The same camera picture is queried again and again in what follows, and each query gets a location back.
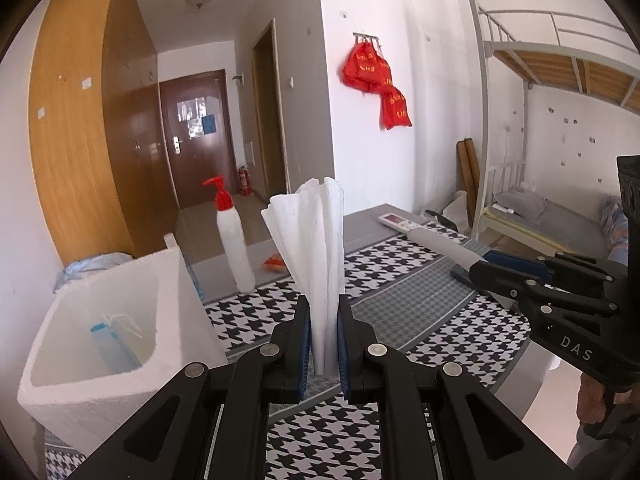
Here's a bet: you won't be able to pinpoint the long red plastic bag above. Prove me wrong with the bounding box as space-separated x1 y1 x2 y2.
380 85 412 130

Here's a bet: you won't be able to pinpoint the wooden wardrobe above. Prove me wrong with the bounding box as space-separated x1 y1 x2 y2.
27 0 173 266

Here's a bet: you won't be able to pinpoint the person's right hand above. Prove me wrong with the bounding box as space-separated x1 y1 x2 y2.
577 374 640 428

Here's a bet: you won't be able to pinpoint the grey pillow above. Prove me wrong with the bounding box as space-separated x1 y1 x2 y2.
492 191 549 221

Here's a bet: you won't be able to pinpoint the grey rolled mat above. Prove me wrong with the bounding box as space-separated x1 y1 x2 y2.
407 225 488 272

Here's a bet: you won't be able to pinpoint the blue patterned quilt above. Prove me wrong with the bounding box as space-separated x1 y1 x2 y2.
599 195 632 262

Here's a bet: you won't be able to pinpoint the metal bunk bed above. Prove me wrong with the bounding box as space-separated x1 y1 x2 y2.
467 0 640 261

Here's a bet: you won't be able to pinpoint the white remote control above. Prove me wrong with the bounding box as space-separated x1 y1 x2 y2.
378 212 426 234

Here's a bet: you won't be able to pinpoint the blue face mask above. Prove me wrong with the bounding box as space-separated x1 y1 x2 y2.
89 310 147 376

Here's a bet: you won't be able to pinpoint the houndstooth tablecloth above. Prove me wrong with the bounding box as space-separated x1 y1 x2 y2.
42 203 533 480

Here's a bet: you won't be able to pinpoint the white pump bottle red pump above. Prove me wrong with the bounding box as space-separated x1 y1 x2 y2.
202 176 257 293

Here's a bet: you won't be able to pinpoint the white tissue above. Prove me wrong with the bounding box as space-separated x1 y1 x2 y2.
261 176 347 376

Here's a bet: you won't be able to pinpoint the pale blue bedding bundle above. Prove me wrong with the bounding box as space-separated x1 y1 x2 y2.
54 254 134 292

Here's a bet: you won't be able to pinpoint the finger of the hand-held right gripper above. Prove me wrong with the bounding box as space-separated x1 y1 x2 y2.
482 250 627 287
468 259 624 332

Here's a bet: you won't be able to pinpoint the wooden side door frame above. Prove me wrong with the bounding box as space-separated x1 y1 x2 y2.
251 17 291 196

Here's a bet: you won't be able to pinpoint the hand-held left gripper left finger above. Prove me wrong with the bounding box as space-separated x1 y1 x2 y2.
65 294 312 480

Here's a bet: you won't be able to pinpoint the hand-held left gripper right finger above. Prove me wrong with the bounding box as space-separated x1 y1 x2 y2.
337 294 576 480

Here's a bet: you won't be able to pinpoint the white foam box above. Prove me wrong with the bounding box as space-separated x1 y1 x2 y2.
17 247 230 443

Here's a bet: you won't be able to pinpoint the brown door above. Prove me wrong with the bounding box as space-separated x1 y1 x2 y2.
159 69 238 208

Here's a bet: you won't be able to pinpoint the wooden boards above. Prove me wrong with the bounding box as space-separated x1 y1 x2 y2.
456 139 481 202

